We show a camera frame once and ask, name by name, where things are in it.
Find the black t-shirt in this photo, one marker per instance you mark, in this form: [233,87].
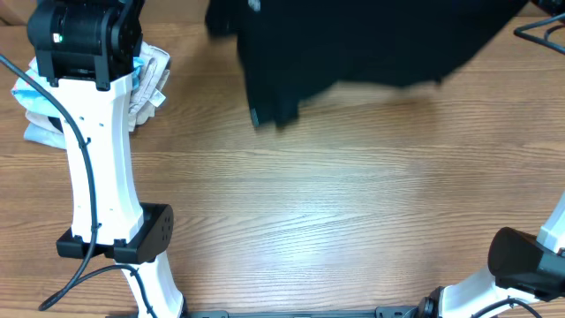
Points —
[291,50]

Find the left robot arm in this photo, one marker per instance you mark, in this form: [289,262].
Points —
[86,50]

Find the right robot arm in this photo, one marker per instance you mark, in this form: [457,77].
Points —
[521,269]

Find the beige folded garment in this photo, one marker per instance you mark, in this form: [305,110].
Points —
[145,99]

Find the light blue printed t-shirt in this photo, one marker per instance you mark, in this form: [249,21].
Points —
[33,101]

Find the grey-blue folded garment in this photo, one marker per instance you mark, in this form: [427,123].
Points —
[44,136]

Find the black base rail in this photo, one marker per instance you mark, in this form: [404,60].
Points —
[300,314]

